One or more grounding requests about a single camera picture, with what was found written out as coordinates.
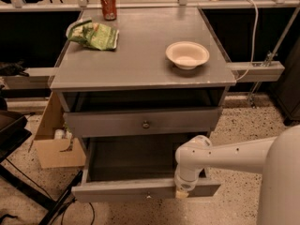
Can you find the grey top drawer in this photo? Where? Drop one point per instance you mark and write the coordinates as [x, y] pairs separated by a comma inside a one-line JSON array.
[[142, 122]]

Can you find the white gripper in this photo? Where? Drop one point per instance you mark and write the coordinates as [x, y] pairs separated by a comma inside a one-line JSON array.
[[186, 183]]

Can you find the grey drawer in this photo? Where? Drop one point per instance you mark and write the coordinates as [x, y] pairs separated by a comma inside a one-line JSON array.
[[142, 122], [125, 189]]

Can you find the metal rail frame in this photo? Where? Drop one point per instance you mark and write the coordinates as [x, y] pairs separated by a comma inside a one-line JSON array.
[[256, 71]]

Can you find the red soda can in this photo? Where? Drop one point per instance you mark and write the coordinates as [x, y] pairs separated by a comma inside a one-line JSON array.
[[109, 9]]

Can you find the white bottle in box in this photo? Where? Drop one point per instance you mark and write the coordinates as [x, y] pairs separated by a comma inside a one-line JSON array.
[[59, 134]]

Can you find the grey drawer cabinet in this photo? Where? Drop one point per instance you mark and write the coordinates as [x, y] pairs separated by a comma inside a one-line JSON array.
[[153, 100]]

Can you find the white paper bowl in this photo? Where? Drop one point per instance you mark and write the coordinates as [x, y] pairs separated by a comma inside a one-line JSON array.
[[187, 55]]

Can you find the green chip bag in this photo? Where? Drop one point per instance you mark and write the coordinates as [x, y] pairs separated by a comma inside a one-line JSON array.
[[93, 35]]

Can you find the cardboard box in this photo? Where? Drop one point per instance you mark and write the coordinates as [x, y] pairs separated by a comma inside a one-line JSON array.
[[56, 153]]

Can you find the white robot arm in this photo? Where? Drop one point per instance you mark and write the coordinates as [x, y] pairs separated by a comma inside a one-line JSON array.
[[276, 159]]

